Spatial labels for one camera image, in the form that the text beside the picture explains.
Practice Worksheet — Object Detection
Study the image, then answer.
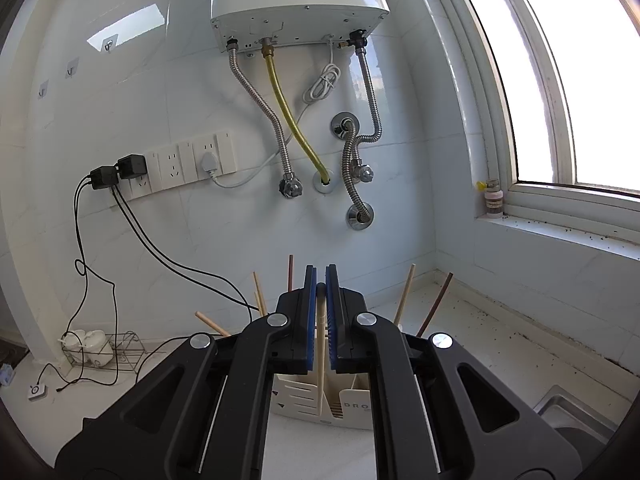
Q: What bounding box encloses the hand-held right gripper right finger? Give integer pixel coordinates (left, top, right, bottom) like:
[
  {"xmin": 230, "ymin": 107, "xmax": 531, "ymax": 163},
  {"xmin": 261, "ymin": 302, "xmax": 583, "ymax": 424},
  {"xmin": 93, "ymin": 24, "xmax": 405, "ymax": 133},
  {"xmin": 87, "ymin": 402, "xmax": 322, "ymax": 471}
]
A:
[{"xmin": 325, "ymin": 263, "xmax": 585, "ymax": 480}]

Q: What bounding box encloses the small bottle with yellow cap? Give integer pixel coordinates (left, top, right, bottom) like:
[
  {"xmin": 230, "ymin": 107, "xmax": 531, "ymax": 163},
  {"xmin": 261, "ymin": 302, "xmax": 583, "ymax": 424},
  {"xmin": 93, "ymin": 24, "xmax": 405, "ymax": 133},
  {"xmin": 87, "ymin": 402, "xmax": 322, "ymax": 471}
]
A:
[{"xmin": 475, "ymin": 179, "xmax": 505, "ymax": 217}]

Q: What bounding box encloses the black power adapter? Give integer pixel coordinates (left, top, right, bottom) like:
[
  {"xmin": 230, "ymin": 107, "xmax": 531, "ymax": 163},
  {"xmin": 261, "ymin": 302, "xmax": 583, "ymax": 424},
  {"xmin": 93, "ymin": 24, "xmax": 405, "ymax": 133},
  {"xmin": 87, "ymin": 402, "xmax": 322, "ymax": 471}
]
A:
[
  {"xmin": 89, "ymin": 165, "xmax": 120, "ymax": 191},
  {"xmin": 116, "ymin": 154, "xmax": 149, "ymax": 181}
]

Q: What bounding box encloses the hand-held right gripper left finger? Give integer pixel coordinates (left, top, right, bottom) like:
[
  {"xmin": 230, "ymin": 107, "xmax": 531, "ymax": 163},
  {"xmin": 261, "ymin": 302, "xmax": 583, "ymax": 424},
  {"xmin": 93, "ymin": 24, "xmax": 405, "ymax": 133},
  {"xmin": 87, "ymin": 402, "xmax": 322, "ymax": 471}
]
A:
[{"xmin": 54, "ymin": 264, "xmax": 318, "ymax": 480}]

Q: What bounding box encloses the cream plastic utensil holder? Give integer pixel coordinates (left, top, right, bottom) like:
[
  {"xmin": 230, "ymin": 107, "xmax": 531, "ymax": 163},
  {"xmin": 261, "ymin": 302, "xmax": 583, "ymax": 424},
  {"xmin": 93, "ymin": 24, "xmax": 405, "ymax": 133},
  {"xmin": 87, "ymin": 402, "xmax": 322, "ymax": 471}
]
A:
[{"xmin": 267, "ymin": 322, "xmax": 406, "ymax": 431}]

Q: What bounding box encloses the stainless steel sink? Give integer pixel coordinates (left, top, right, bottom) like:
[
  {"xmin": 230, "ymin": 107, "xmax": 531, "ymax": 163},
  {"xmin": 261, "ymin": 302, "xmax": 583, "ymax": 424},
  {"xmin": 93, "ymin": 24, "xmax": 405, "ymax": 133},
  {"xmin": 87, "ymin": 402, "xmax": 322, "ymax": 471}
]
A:
[{"xmin": 535, "ymin": 385, "xmax": 621, "ymax": 456}]

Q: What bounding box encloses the metal wire rack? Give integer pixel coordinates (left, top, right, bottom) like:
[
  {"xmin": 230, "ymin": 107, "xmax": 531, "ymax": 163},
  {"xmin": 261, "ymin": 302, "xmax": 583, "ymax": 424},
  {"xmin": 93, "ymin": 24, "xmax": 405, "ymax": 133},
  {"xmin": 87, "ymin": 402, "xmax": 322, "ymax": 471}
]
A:
[{"xmin": 62, "ymin": 330, "xmax": 146, "ymax": 373}]

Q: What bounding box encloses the row of white wall sockets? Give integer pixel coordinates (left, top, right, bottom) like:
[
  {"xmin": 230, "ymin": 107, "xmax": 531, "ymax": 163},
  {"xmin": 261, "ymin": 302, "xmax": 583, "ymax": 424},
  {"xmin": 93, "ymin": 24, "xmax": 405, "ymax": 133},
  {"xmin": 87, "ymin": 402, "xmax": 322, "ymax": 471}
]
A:
[{"xmin": 82, "ymin": 131, "xmax": 237, "ymax": 203}]

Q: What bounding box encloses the yellow gas hose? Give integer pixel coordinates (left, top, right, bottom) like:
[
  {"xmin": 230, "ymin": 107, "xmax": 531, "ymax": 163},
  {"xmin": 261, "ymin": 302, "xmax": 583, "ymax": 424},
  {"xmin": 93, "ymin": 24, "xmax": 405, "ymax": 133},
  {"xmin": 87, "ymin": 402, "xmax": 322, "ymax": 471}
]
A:
[{"xmin": 260, "ymin": 37, "xmax": 332, "ymax": 181}]

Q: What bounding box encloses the white power cord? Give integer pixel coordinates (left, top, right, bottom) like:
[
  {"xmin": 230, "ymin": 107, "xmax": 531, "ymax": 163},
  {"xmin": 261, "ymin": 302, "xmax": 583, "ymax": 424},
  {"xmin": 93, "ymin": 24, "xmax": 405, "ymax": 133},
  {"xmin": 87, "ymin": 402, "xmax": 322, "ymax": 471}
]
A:
[{"xmin": 212, "ymin": 42, "xmax": 343, "ymax": 188}]

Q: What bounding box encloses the white window frame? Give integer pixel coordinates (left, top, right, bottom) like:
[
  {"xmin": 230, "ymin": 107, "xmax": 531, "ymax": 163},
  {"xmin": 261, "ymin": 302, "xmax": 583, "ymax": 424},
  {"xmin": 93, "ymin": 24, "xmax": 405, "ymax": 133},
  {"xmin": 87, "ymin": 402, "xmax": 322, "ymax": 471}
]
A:
[{"xmin": 420, "ymin": 0, "xmax": 640, "ymax": 261}]

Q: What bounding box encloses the white ceramic cup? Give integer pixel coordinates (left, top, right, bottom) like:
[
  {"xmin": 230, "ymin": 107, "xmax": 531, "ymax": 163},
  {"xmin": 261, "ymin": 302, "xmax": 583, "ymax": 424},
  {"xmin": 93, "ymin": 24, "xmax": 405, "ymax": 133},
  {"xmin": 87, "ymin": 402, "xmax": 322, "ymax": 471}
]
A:
[
  {"xmin": 62, "ymin": 329, "xmax": 88, "ymax": 353},
  {"xmin": 80, "ymin": 332, "xmax": 115, "ymax": 367}
]

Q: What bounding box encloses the chrome pipe flange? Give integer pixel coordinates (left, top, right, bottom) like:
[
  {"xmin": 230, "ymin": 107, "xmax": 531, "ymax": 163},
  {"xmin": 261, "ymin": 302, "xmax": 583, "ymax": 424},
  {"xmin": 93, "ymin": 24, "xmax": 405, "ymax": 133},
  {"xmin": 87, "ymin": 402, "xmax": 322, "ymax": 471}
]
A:
[
  {"xmin": 331, "ymin": 112, "xmax": 362, "ymax": 140},
  {"xmin": 346, "ymin": 202, "xmax": 375, "ymax": 231}
]

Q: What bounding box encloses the white water heater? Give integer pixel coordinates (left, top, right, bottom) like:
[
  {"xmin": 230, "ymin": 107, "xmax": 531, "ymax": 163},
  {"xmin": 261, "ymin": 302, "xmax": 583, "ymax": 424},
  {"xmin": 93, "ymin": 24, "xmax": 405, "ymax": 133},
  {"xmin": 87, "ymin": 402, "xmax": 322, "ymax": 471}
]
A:
[{"xmin": 210, "ymin": 0, "xmax": 391, "ymax": 53}]

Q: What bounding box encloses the black power cable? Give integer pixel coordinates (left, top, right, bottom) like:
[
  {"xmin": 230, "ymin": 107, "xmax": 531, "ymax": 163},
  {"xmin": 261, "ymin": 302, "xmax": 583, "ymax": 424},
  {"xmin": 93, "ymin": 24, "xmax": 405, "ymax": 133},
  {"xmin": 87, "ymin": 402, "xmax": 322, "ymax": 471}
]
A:
[
  {"xmin": 109, "ymin": 187, "xmax": 263, "ymax": 318},
  {"xmin": 37, "ymin": 175, "xmax": 121, "ymax": 396},
  {"xmin": 112, "ymin": 187, "xmax": 263, "ymax": 376}
]

